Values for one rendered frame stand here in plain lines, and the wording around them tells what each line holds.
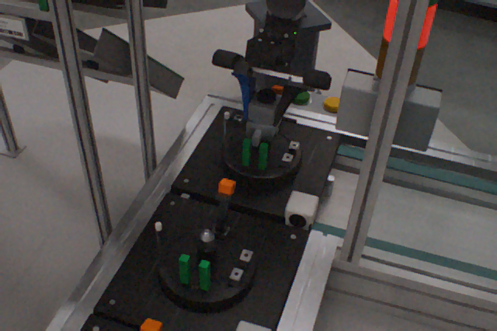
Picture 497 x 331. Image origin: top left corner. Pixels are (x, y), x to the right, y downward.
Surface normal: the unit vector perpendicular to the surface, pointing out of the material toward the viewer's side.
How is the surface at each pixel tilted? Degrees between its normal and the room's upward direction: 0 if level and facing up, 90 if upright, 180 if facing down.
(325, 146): 0
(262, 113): 90
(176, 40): 0
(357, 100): 90
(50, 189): 0
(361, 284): 90
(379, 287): 90
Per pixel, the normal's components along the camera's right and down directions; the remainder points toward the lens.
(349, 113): -0.32, 0.63
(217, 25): 0.04, -0.74
